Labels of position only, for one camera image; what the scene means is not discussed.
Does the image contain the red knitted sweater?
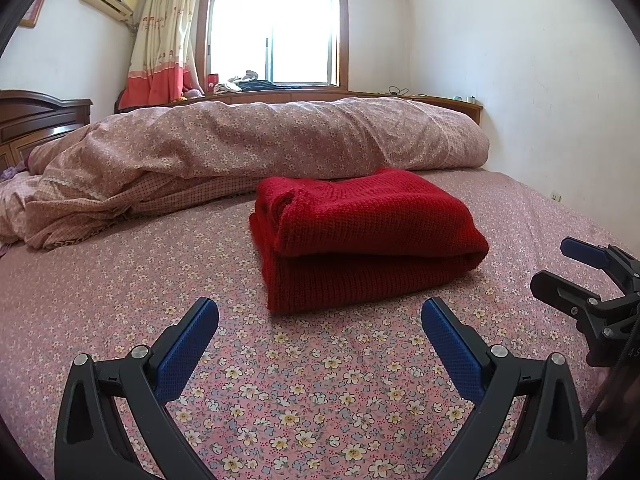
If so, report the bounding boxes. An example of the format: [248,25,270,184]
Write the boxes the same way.
[249,167,490,316]

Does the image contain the wooden framed window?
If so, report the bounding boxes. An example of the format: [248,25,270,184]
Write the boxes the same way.
[197,0,350,90]

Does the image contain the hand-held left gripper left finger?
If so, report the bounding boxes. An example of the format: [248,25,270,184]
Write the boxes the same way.
[54,296,221,480]

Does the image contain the dark wooden headboard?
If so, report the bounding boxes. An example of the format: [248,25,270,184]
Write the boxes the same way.
[0,89,95,174]

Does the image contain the dark clothes on sill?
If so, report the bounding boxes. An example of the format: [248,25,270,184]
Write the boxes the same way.
[240,79,304,92]

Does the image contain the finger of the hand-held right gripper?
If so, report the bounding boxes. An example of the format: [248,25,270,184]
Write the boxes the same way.
[530,269,602,332]
[560,236,640,292]

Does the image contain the pink dotted duvet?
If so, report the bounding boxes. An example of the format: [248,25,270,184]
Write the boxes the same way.
[22,95,491,251]

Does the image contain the framed wall picture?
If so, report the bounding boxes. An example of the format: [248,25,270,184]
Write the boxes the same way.
[17,0,54,29]

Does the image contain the wooden window ledge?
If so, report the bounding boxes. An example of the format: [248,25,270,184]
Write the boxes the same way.
[212,87,485,126]

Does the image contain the pink floral bed sheet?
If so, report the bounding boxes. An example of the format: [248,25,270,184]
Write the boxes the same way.
[0,166,640,480]

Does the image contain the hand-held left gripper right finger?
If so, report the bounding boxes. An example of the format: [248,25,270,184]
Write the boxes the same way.
[421,296,590,480]

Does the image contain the cream and red curtain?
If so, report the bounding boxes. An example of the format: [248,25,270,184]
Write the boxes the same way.
[117,0,204,111]

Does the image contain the white cloth on sill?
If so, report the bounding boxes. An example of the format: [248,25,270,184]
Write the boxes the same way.
[214,70,261,94]

